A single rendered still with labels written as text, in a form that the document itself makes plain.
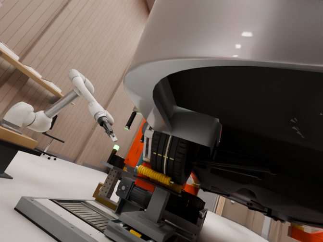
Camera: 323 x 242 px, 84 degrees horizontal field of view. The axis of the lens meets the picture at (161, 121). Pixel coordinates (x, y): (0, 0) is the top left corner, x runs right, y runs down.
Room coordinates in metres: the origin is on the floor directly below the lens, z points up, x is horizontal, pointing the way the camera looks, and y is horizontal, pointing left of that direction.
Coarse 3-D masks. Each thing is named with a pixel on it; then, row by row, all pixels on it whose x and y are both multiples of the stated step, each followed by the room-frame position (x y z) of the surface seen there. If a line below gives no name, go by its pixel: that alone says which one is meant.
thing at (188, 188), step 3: (186, 183) 3.64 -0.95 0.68; (192, 183) 3.61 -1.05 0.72; (186, 186) 3.63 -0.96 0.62; (189, 186) 3.61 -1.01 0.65; (192, 186) 3.59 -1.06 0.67; (195, 186) 3.58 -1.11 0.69; (198, 186) 3.56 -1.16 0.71; (183, 189) 3.65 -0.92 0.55; (186, 189) 3.63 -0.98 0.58; (189, 189) 3.61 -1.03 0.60; (192, 189) 3.59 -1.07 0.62; (195, 189) 3.57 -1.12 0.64; (198, 189) 3.55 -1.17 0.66; (189, 192) 3.60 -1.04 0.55; (192, 192) 3.58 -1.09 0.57; (195, 192) 3.56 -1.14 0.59; (198, 192) 3.66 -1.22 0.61; (195, 195) 3.55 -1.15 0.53
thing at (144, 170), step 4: (136, 168) 1.35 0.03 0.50; (140, 168) 1.32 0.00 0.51; (144, 168) 1.31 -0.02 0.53; (148, 168) 1.31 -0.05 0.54; (140, 172) 1.33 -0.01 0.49; (144, 172) 1.30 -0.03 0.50; (148, 172) 1.29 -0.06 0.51; (152, 172) 1.28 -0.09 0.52; (156, 172) 1.28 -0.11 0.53; (148, 176) 1.30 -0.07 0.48; (152, 176) 1.28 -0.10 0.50; (156, 176) 1.27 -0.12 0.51; (160, 176) 1.26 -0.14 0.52; (164, 176) 1.25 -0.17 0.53; (168, 176) 1.26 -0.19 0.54; (156, 180) 1.28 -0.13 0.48; (160, 180) 1.26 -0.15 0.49; (164, 180) 1.25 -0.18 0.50; (168, 180) 1.23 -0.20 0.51; (168, 184) 1.25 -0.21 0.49
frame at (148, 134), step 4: (148, 128) 1.21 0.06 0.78; (148, 132) 1.21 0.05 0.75; (152, 132) 1.19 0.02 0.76; (144, 136) 1.23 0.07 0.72; (148, 136) 1.22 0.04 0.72; (152, 136) 1.20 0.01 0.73; (144, 140) 1.25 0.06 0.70; (148, 140) 1.27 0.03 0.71; (152, 140) 1.24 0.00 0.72; (144, 144) 1.27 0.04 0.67; (148, 144) 1.30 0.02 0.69; (144, 148) 1.29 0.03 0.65; (144, 152) 1.31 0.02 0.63; (144, 156) 1.33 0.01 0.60; (148, 156) 1.31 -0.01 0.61; (144, 160) 1.38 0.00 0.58; (148, 160) 1.34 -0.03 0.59
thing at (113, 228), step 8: (112, 224) 1.21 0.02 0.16; (120, 224) 1.21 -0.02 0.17; (104, 232) 1.22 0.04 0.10; (112, 232) 1.21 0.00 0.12; (120, 232) 1.19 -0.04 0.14; (128, 232) 1.17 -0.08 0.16; (136, 232) 1.16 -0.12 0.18; (120, 240) 1.18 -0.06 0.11; (128, 240) 1.16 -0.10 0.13; (136, 240) 1.15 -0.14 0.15; (144, 240) 1.13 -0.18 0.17; (152, 240) 1.15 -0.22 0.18; (168, 240) 1.44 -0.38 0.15; (176, 240) 1.50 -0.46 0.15
